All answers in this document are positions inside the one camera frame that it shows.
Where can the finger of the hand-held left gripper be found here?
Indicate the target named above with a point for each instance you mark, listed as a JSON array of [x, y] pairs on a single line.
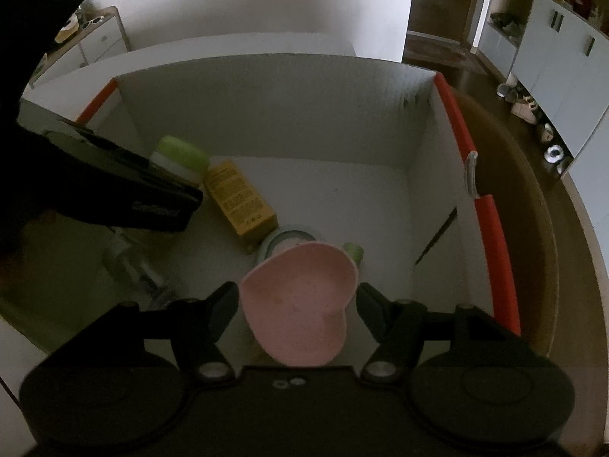
[[119, 157]]

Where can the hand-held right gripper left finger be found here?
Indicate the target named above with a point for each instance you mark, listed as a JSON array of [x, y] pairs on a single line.
[[223, 305]]

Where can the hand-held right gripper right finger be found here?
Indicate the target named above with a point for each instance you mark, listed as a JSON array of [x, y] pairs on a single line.
[[368, 305]]

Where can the white bottle green cap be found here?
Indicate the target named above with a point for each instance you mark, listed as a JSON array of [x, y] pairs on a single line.
[[183, 152]]

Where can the pink heart-shaped dish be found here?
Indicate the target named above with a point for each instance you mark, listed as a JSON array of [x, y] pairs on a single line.
[[295, 295]]

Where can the teal rimmed tape dispenser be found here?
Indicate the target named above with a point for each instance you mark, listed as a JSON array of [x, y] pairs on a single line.
[[290, 235]]

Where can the yellow carton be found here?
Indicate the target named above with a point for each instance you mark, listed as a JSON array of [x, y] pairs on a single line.
[[235, 195]]

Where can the red cardboard box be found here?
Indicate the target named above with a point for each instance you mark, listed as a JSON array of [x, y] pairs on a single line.
[[285, 114]]

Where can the white side cabinet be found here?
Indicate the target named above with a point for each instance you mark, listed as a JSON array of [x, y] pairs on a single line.
[[95, 43]]

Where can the white sunglasses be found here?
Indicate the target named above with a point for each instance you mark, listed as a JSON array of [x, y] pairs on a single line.
[[90, 21]]

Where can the tan white plush toy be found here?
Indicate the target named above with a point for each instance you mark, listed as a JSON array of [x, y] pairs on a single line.
[[66, 27]]

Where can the wooden chair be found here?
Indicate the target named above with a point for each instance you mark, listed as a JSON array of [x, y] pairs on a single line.
[[533, 228]]

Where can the black white shoe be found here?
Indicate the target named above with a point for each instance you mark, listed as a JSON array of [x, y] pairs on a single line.
[[557, 158]]

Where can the small white shoe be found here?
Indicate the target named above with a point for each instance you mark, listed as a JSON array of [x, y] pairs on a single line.
[[546, 133]]

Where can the beige shoe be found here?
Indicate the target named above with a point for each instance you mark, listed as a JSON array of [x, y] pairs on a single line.
[[525, 110]]

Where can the grey shoe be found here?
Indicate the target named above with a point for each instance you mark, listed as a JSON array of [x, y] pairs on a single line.
[[506, 91]]

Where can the low grey cabinet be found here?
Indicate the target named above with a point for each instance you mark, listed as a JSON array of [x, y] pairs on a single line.
[[497, 50]]

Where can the grey lower cabinet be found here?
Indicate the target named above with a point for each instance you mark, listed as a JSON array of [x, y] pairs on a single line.
[[561, 71]]

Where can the dark shoes pair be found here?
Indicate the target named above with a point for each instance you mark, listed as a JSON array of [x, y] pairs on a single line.
[[506, 23]]

